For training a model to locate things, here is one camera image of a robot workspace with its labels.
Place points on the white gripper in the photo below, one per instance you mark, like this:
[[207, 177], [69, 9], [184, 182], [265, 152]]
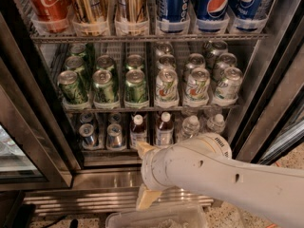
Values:
[[151, 170]]

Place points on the red bull can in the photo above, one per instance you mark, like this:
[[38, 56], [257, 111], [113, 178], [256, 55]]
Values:
[[88, 135], [115, 138], [115, 118], [87, 118]]

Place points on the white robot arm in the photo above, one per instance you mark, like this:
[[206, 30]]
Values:
[[204, 165]]

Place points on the green can front right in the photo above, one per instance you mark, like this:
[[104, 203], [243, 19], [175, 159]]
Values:
[[135, 87]]

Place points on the green can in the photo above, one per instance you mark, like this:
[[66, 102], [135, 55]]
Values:
[[135, 87], [72, 87], [104, 87], [81, 50]]

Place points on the white 7up can front left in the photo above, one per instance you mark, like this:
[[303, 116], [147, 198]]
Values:
[[166, 85]]

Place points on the white 7up can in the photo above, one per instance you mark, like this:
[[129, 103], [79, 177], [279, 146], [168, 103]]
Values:
[[197, 84], [229, 84], [166, 85]]

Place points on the green can front middle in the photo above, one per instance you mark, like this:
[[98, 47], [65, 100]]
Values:
[[104, 87]]

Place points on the white 7up can front middle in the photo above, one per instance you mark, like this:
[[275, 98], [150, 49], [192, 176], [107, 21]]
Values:
[[197, 84]]

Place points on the green can front left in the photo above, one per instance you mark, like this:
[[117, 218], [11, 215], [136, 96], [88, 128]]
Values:
[[72, 87]]

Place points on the green can second row right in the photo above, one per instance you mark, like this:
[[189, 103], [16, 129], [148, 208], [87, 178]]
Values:
[[134, 61]]

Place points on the green can second row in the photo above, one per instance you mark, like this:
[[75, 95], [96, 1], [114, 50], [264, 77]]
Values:
[[134, 61], [78, 65], [107, 63]]

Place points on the silver can second row left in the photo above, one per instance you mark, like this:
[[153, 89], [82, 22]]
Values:
[[166, 60]]

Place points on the silver can second row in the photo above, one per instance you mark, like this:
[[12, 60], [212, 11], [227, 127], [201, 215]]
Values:
[[194, 60], [166, 60], [225, 60]]

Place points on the stainless steel fridge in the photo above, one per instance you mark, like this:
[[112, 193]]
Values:
[[64, 180]]

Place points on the green can second row middle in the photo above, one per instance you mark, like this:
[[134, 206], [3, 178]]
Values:
[[107, 63]]

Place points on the white 7up can front right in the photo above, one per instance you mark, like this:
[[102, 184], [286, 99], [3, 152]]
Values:
[[229, 84]]

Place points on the silver can second row middle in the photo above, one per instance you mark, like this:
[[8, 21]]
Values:
[[194, 60]]

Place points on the silver can back left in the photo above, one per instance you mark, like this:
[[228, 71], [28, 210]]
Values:
[[162, 48]]

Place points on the silver can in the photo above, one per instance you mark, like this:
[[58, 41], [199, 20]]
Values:
[[162, 48], [211, 50]]

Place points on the green can second row left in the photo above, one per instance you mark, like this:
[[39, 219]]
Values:
[[78, 65]]

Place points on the open fridge door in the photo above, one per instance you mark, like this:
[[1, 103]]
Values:
[[266, 124]]

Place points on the silver can second row right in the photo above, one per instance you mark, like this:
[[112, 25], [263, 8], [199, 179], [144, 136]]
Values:
[[225, 60]]

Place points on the green can back left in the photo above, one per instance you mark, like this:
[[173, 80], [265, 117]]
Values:
[[81, 50]]

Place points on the silver can back right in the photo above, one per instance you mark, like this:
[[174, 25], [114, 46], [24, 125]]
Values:
[[211, 50]]

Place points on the gold can right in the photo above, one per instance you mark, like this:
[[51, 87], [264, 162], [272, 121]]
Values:
[[131, 16]]

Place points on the gold can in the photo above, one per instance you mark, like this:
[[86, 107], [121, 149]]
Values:
[[90, 17], [131, 16]]

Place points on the blue Pepsi can left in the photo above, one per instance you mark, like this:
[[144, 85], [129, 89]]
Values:
[[172, 15]]

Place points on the blue pepsi can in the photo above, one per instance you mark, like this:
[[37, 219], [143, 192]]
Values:
[[249, 10], [211, 15], [172, 15]]

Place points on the gold can left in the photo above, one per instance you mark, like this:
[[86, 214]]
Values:
[[90, 17]]

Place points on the blue Pepsi can middle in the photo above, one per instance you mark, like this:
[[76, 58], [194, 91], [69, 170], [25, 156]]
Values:
[[211, 15]]

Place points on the red Coca-Cola can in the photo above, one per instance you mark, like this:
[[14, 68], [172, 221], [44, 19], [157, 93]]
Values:
[[51, 14]]

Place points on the blue Pepsi can right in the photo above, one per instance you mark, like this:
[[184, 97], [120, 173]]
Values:
[[249, 10]]

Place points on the brown tea bottle left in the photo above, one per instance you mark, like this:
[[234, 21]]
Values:
[[138, 131]]

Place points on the brown tea bottle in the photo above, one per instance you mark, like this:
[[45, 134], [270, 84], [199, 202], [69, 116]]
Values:
[[164, 130], [138, 131]]

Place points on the brown tea bottle right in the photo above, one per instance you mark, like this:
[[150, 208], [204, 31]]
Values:
[[164, 130]]

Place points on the clear water bottle left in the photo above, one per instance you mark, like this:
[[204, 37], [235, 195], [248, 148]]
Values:
[[189, 128]]

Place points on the clear water bottle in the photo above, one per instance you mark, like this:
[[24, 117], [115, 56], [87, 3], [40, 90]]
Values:
[[189, 128], [215, 124]]

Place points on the clear plastic bin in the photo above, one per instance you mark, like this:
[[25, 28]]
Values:
[[162, 216]]

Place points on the clear water bottle right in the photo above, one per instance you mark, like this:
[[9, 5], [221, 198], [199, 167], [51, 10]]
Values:
[[215, 124]]

